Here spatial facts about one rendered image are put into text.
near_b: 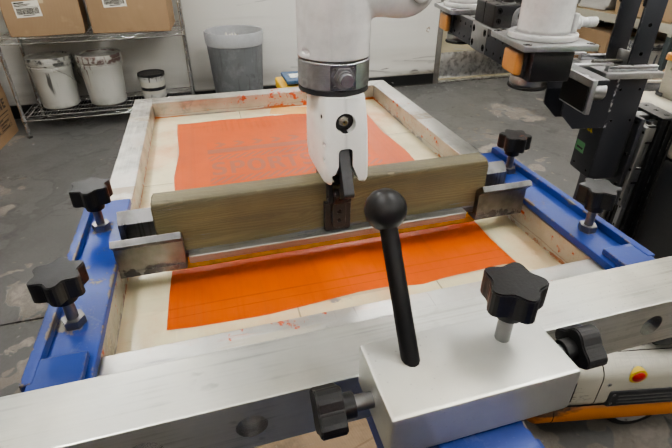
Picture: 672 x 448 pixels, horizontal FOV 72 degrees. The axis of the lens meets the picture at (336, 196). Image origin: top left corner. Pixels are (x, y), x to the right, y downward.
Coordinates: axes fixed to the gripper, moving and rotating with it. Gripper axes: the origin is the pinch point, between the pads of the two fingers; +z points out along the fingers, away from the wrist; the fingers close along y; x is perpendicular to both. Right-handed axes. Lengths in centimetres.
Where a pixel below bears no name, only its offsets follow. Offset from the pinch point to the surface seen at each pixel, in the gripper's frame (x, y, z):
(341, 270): 0.2, -4.9, 6.1
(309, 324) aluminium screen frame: 6.6, -15.9, 2.7
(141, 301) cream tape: 23.0, -4.1, 6.3
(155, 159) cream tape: 23.6, 34.2, 6.0
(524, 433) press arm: -3.0, -33.3, -2.4
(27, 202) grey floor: 118, 214, 101
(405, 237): -9.9, -0.6, 5.9
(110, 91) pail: 84, 329, 73
